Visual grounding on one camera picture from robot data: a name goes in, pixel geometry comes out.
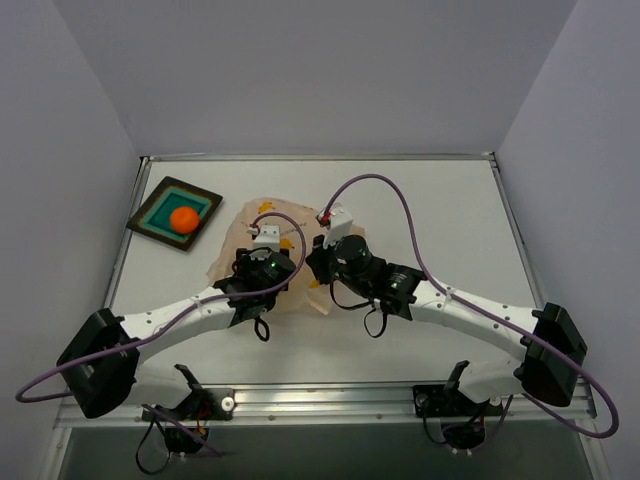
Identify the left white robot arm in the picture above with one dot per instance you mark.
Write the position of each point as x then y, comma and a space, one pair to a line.
106, 364

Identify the banana print plastic bag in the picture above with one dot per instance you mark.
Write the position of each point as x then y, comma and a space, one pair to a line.
304, 293

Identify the aluminium front rail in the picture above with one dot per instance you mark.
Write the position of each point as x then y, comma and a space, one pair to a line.
324, 404

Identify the green square plate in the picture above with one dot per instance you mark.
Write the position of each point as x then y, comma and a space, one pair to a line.
151, 219

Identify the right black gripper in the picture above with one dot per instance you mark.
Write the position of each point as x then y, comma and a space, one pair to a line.
322, 256

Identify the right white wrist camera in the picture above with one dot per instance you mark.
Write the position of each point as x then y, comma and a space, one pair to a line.
337, 222

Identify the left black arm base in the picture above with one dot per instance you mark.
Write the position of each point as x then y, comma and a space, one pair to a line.
183, 428

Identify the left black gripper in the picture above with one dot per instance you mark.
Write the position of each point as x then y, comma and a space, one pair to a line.
262, 254

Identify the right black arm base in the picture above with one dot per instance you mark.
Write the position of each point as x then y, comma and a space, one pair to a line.
451, 420

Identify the orange fake fruit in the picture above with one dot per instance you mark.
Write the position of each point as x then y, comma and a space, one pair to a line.
184, 220

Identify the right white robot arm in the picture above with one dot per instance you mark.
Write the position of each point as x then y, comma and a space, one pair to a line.
542, 347

